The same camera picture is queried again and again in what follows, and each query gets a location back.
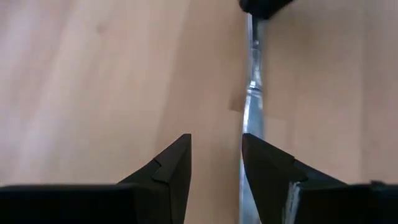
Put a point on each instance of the silver table knife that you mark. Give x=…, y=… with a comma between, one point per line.
x=253, y=118

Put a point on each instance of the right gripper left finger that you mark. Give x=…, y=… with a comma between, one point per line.
x=124, y=205

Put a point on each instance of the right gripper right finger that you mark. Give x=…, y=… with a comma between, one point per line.
x=280, y=193

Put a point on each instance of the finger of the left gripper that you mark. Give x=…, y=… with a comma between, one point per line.
x=264, y=7

